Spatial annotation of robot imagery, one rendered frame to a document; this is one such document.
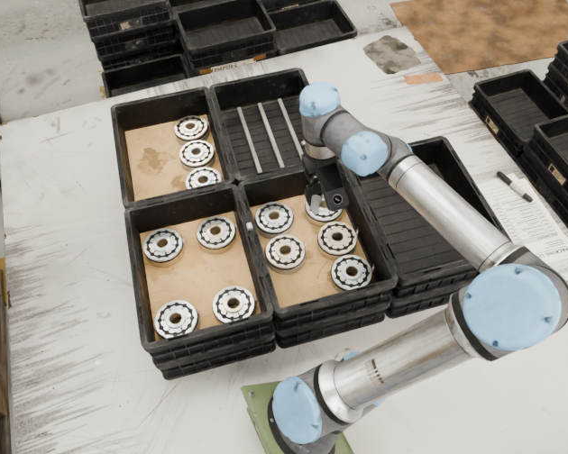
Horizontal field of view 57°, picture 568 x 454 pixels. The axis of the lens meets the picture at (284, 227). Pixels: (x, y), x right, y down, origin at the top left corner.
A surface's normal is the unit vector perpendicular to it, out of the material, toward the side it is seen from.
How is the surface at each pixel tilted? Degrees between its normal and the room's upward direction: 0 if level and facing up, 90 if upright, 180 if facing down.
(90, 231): 0
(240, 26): 0
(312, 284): 0
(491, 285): 39
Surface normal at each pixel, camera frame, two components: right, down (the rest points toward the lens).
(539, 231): -0.03, -0.56
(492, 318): -0.52, -0.11
